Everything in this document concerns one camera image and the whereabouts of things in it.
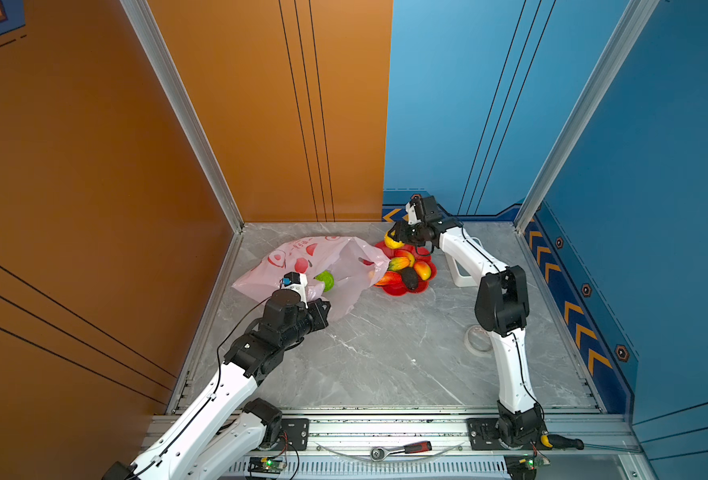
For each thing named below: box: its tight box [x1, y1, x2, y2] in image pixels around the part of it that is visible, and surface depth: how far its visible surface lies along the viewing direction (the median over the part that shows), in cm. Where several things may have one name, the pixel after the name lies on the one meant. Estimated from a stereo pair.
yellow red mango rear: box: [388, 253, 415, 271], surface depth 104 cm
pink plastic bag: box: [232, 236, 391, 321], surface depth 92 cm
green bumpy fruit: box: [315, 270, 335, 293], surface depth 100 cm
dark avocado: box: [401, 267, 419, 290], surface depth 101 cm
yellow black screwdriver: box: [540, 434, 585, 450], surface depth 72 cm
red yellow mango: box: [375, 271, 403, 287], surface depth 101 cm
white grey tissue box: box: [439, 236, 491, 287], surface depth 68 cm
